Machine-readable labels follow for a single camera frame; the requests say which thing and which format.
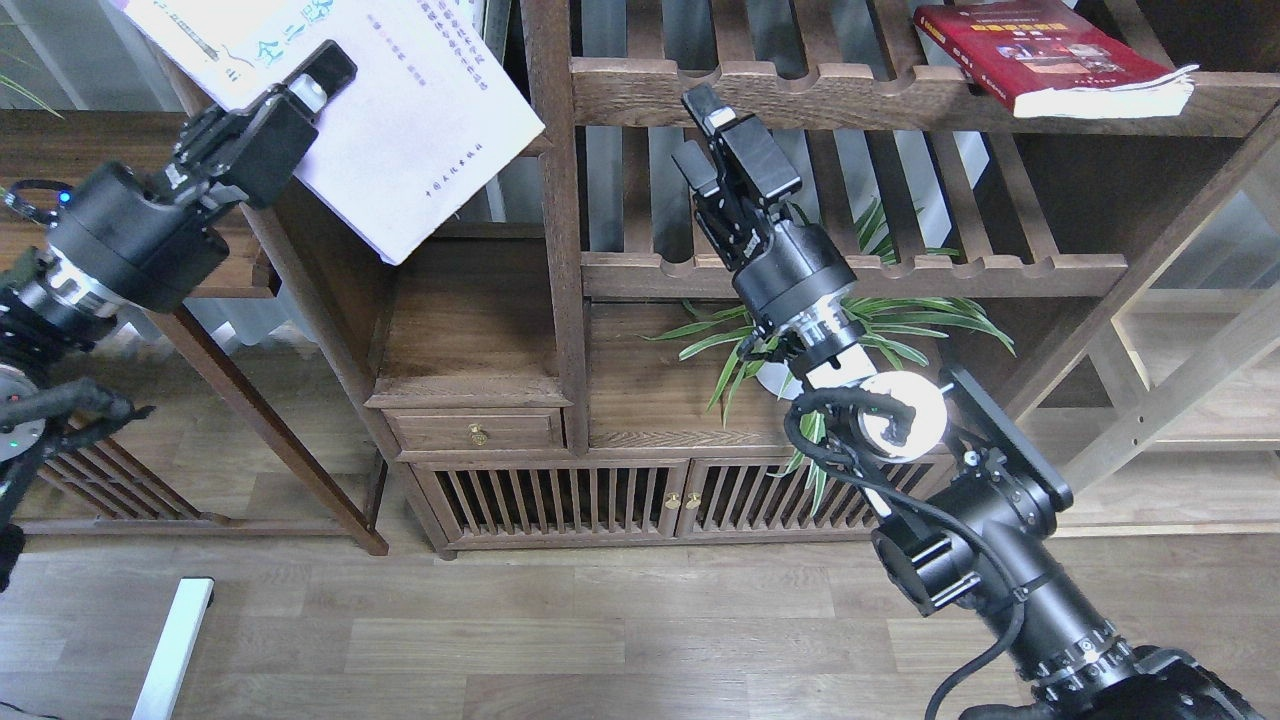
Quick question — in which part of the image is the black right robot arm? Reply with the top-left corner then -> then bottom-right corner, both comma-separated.
675,85 -> 1257,719

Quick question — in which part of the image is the dark wooden bookshelf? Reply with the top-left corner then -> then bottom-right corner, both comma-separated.
128,0 -> 1280,561

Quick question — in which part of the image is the dark wooden side shelf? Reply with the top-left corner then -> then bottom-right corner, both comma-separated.
0,108 -> 390,559

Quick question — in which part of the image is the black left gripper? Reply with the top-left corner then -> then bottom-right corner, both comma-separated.
45,40 -> 358,313

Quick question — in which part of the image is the potted spider plant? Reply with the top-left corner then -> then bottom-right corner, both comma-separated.
640,197 -> 1014,516

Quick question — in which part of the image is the red paperback book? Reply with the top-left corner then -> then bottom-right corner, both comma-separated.
913,1 -> 1197,120

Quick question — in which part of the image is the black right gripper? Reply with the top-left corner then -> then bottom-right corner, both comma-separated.
672,85 -> 855,336

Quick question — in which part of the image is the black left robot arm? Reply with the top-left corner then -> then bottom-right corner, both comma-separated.
1,40 -> 358,580

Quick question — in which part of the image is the green plant leaves left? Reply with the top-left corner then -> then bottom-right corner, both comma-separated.
1,47 -> 65,119

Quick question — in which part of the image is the dark green upright book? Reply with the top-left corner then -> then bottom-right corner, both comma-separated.
483,0 -> 513,67

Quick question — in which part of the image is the white paperback book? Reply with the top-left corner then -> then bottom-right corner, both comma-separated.
118,1 -> 543,265

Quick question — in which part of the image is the light wooden shelf frame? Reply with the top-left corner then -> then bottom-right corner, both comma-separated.
989,160 -> 1280,541

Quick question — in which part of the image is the slatted wooden rack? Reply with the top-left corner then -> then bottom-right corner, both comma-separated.
12,439 -> 239,536

